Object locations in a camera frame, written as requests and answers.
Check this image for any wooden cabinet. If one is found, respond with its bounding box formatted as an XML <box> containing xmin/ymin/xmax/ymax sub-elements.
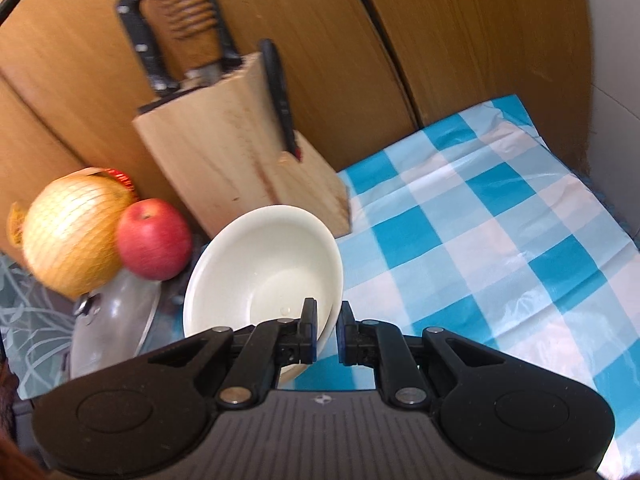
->
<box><xmin>0</xmin><ymin>0</ymin><xmax>594</xmax><ymax>261</ymax></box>

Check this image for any riveted black-handled knife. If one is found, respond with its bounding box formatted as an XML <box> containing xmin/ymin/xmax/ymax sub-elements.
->
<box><xmin>116</xmin><ymin>0</ymin><xmax>182</xmax><ymax>97</ymax></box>

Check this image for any red apple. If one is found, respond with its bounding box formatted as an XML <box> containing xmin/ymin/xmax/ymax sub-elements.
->
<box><xmin>116</xmin><ymin>198</ymin><xmax>194</xmax><ymax>282</ymax></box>

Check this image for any pomelo in yellow net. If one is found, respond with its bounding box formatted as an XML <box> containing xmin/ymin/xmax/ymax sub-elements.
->
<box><xmin>6</xmin><ymin>167</ymin><xmax>139</xmax><ymax>300</ymax></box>

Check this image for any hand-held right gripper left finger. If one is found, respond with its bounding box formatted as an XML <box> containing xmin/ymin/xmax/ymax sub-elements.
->
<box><xmin>149</xmin><ymin>297</ymin><xmax>319</xmax><ymax>407</ymax></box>

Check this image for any wooden-handled cleaver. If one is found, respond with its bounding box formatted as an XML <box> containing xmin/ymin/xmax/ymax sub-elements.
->
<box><xmin>139</xmin><ymin>0</ymin><xmax>227</xmax><ymax>83</ymax></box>

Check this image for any glass pot lid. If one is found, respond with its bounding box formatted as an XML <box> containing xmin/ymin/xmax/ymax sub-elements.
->
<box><xmin>69</xmin><ymin>269</ymin><xmax>164</xmax><ymax>380</ymax></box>

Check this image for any blue white checkered tablecloth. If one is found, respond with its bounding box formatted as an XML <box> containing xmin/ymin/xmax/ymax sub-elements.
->
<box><xmin>277</xmin><ymin>93</ymin><xmax>640</xmax><ymax>463</ymax></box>

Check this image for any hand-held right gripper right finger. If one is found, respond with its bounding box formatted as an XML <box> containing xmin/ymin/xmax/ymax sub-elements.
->
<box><xmin>335</xmin><ymin>300</ymin><xmax>507</xmax><ymax>407</ymax></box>

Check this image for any wooden knife block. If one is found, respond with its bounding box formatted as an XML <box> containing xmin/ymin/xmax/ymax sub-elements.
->
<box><xmin>132</xmin><ymin>51</ymin><xmax>352</xmax><ymax>239</ymax></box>

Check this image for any slim black-handled knife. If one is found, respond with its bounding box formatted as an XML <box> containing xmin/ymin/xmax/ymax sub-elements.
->
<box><xmin>257</xmin><ymin>38</ymin><xmax>306</xmax><ymax>164</ymax></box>

